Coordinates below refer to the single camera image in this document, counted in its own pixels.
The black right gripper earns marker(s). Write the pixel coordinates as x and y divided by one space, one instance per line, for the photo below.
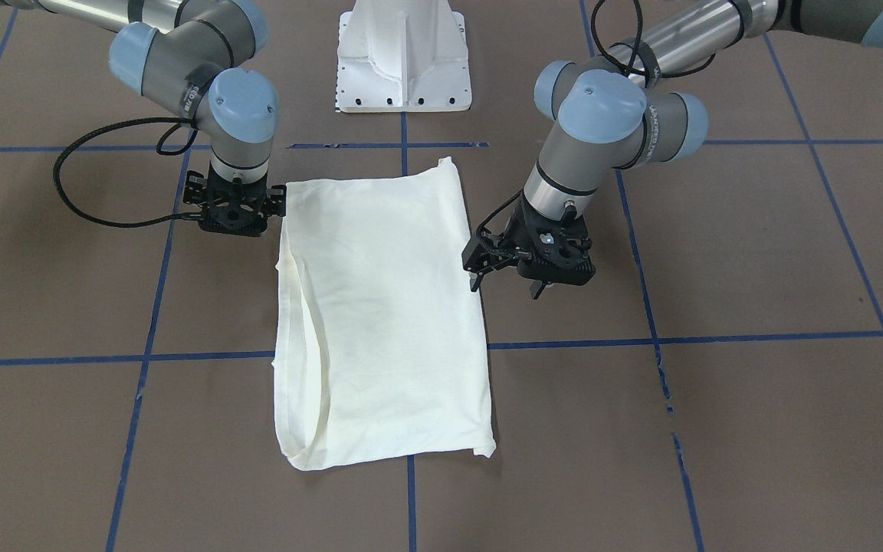
197 191

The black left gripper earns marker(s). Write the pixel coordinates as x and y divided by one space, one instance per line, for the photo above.
516 233

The cream long-sleeve Twinkle shirt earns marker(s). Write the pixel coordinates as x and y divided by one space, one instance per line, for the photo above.
381 348

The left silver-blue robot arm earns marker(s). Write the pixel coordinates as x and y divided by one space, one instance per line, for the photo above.
608 114

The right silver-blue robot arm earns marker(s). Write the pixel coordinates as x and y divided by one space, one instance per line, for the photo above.
187 57

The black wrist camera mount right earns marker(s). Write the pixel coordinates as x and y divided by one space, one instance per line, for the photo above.
194 191

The white camera post with base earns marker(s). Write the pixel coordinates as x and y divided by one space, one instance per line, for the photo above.
402 56

